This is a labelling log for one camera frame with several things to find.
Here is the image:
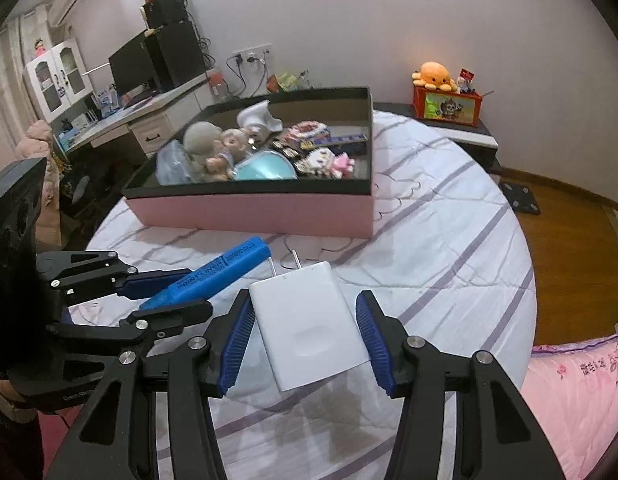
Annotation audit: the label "pink embroidered quilt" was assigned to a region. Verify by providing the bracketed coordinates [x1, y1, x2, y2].
[526, 330, 618, 480]

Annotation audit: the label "pink padded jacket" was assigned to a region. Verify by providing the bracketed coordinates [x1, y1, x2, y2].
[16, 120, 65, 211]

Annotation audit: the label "pink box with black inside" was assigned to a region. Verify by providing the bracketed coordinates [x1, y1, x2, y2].
[122, 86, 375, 238]

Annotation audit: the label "black speaker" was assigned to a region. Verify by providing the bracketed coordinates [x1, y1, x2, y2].
[142, 0, 185, 28]

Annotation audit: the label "black power cables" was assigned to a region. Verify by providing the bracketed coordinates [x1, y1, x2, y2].
[225, 55, 270, 98]

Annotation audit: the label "black white low cabinet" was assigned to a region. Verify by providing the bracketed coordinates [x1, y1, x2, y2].
[373, 102, 500, 173]

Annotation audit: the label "grey-haired doll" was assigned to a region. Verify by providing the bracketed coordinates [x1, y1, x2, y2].
[181, 121, 252, 181]

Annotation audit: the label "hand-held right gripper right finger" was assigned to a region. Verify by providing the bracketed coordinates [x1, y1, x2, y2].
[355, 290, 560, 480]

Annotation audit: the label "white pink block toy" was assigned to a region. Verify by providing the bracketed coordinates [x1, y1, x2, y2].
[306, 147, 357, 180]

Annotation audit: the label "blue white box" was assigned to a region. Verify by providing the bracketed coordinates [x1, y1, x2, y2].
[92, 89, 120, 111]

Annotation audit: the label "white charger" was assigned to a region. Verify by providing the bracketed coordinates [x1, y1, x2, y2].
[250, 251, 370, 393]

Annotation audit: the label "shiny blue tube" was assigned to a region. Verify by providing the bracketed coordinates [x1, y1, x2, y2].
[309, 132, 370, 153]

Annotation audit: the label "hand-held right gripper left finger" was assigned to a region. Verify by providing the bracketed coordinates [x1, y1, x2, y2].
[49, 290, 257, 480]

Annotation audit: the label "white wall power outlet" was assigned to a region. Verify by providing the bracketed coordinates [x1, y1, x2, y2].
[232, 45, 272, 63]

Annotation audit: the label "orange printed storage box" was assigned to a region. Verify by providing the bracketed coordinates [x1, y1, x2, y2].
[413, 82, 484, 126]

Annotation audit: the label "white plug adapter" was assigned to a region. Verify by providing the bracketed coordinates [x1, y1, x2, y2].
[237, 101, 282, 141]

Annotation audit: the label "orange octopus plush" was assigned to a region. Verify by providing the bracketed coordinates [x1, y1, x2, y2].
[411, 61, 457, 92]

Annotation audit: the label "black monitor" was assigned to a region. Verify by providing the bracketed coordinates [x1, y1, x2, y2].
[108, 30, 157, 97]

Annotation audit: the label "black bathroom scale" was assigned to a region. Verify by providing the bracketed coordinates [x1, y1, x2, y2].
[500, 182, 542, 216]

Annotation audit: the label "white glass-door cabinet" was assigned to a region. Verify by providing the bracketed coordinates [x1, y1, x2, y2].
[23, 40, 92, 123]

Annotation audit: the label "teal round compact mirror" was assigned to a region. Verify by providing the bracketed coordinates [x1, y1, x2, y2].
[234, 154, 298, 181]

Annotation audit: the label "beige curtain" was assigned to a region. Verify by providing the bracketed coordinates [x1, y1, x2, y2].
[0, 5, 55, 171]

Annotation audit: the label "pink block donut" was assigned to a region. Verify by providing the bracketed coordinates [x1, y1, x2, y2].
[289, 121, 331, 143]

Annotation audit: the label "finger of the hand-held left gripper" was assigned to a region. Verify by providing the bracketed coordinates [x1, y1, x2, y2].
[36, 250, 192, 303]
[46, 298, 213, 358]

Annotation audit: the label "black office chair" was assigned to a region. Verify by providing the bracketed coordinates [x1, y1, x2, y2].
[59, 157, 140, 216]

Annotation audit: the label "clear plastic case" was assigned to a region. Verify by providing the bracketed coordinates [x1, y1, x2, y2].
[156, 140, 200, 186]

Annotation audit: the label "white desk with drawers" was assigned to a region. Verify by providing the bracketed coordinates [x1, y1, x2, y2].
[54, 80, 225, 161]

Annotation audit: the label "person's left forearm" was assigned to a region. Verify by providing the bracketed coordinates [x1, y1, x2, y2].
[0, 379, 45, 480]

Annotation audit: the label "blue marker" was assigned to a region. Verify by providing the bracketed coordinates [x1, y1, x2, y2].
[139, 235, 270, 313]

